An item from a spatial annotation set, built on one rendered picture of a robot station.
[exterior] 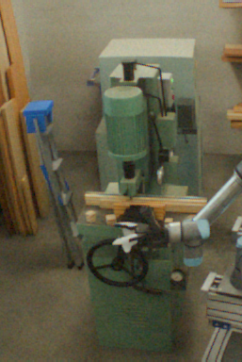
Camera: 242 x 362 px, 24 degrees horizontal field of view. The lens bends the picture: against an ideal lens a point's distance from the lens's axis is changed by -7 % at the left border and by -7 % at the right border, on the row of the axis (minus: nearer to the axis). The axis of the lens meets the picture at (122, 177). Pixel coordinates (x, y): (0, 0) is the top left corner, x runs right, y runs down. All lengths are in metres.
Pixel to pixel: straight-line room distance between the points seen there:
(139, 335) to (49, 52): 2.91
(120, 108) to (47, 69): 2.76
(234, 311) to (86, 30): 3.20
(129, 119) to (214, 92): 2.57
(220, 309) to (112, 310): 0.77
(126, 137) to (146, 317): 1.03
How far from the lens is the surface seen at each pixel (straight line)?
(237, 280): 2.45
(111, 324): 3.21
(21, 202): 4.27
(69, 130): 5.44
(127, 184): 2.75
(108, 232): 2.78
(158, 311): 3.06
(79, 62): 5.15
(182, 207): 2.82
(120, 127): 2.59
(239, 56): 4.48
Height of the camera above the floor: 2.42
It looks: 29 degrees down
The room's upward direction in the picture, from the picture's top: 5 degrees counter-clockwise
